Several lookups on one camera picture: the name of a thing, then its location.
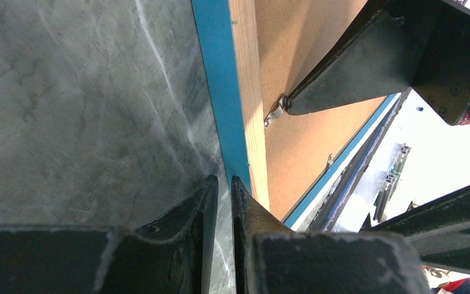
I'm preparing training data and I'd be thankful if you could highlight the brown frame backing board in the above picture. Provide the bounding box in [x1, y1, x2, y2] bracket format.
[256, 0, 384, 220]

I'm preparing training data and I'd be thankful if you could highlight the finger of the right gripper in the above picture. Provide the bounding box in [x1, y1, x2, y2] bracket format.
[360, 185, 470, 281]

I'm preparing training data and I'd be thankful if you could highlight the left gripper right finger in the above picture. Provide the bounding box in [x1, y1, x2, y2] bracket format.
[231, 176, 430, 293]

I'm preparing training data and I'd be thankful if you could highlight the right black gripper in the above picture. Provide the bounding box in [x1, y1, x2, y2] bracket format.
[286, 1, 470, 126]

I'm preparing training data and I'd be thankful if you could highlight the blue wooden picture frame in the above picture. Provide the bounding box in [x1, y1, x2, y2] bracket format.
[192, 1, 400, 230]

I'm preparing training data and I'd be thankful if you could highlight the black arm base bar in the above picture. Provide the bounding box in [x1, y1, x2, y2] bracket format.
[306, 88, 412, 232]

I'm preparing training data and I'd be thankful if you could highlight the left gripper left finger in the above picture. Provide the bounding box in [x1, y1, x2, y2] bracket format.
[0, 175, 218, 293]

